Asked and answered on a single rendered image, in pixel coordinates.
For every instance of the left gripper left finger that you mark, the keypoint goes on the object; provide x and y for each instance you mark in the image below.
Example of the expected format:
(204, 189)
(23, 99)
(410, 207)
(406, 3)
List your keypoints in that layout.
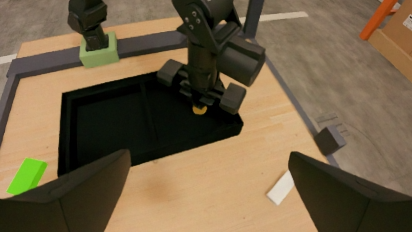
(80, 201)

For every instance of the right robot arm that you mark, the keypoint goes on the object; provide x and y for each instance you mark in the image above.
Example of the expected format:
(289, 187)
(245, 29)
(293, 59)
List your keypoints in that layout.
(233, 56)

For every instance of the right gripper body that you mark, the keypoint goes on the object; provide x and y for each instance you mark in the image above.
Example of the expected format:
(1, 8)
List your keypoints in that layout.
(196, 79)

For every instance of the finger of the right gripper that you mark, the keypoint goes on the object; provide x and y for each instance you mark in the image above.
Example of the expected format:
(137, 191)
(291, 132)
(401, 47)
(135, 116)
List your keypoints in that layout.
(205, 101)
(193, 97)

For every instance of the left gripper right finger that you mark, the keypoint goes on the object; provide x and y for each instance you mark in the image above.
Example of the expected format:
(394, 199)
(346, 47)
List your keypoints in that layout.
(338, 201)

